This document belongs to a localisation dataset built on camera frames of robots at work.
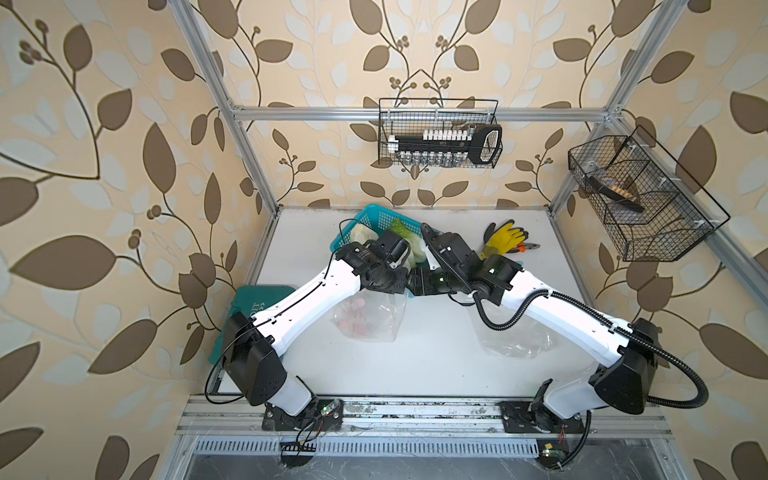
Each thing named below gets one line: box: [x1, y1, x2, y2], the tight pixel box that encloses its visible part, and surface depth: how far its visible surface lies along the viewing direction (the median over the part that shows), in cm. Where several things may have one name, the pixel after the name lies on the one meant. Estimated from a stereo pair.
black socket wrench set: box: [387, 124, 503, 166], surface depth 86 cm
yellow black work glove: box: [479, 219, 529, 260], surface depth 110 cm
